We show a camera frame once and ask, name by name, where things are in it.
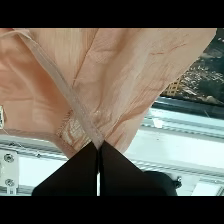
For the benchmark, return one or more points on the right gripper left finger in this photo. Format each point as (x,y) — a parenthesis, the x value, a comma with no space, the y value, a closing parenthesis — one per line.
(76,176)

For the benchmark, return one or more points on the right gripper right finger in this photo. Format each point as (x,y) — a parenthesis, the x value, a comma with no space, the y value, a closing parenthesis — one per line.
(120,176)

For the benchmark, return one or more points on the pink garment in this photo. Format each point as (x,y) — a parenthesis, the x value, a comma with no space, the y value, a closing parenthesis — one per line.
(116,83)

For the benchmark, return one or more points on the silver frame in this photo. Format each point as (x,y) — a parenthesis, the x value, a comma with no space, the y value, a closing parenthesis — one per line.
(8,166)

